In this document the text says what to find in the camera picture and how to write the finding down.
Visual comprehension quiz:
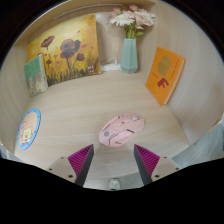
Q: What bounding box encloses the green covered book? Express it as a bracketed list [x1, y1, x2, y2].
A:
[23, 53, 50, 98]

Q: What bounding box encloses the pale teal faceted vase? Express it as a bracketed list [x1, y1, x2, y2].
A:
[119, 37, 139, 75]

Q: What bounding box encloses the light wooden shelf board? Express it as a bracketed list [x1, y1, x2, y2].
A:
[13, 0, 158, 48]

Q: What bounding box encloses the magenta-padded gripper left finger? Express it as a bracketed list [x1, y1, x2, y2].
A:
[45, 143, 95, 188]

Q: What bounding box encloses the pink computer mouse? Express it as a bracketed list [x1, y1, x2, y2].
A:
[98, 112, 146, 148]

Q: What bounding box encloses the yellow poppy flower painting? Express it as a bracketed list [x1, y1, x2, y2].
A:
[26, 13, 102, 87]

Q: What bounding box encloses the slim white light bar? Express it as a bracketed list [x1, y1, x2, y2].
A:
[53, 3, 114, 20]

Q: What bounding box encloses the round blue-rimmed cartoon mouse pad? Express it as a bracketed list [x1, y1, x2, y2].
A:
[16, 108, 42, 151]

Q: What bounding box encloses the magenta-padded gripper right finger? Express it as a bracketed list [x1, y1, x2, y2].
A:
[133, 143, 183, 186]

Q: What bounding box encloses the white power adapter with cable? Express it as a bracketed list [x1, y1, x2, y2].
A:
[99, 56, 122, 72]

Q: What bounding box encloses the orange covered book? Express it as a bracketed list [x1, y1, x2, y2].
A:
[145, 46, 187, 107]

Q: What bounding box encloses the pink and white flower bouquet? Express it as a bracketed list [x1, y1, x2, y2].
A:
[106, 4, 157, 40]

